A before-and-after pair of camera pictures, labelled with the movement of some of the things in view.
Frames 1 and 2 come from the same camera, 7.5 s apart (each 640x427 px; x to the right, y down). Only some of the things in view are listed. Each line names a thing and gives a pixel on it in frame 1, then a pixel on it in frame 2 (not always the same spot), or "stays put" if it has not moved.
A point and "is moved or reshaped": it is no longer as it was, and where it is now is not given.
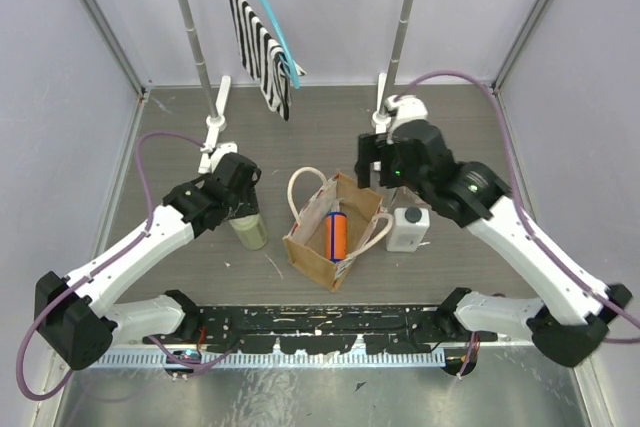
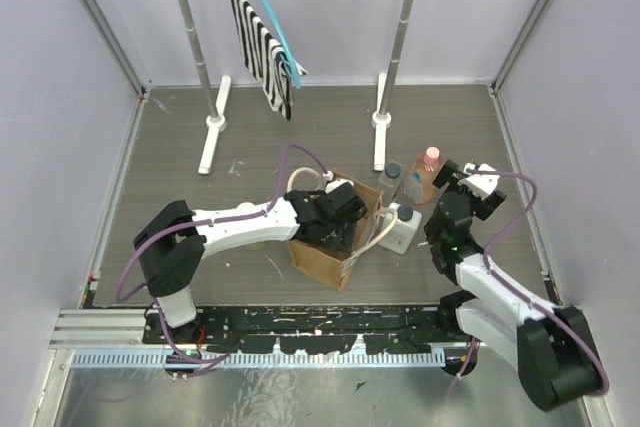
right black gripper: [373, 147] to [481, 208]
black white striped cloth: [272, 70] stays put
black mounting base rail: [305, 329] stays put
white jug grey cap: [410, 226] is moved or reshaped
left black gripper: [245, 192] to [342, 229]
